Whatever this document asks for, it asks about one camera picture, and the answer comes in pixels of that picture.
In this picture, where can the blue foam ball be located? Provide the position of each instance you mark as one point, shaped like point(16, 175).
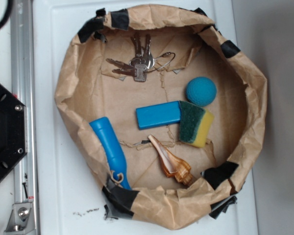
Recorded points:
point(201, 91)

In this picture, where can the blue rectangular block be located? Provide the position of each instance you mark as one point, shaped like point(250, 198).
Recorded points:
point(158, 115)

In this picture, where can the brown paper-lined round bin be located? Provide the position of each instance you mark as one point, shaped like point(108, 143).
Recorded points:
point(185, 44)

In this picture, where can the yellow green sponge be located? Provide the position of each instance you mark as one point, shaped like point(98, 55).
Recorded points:
point(195, 123)

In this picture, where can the brown spiral seashell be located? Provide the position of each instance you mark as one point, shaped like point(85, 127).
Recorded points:
point(172, 165)

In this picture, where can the bunch of silver keys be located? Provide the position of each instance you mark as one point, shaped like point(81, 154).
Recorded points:
point(140, 64)

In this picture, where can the white tray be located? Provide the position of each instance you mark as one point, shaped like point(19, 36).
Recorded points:
point(70, 200)

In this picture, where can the blue plastic handle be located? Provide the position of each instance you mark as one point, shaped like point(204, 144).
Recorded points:
point(114, 153)

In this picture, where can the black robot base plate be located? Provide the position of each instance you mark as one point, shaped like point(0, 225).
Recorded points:
point(12, 132)

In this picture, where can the aluminium profile rail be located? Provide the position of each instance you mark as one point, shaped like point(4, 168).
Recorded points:
point(22, 65)

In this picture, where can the metal corner bracket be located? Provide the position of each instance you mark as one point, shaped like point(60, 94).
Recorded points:
point(21, 220)

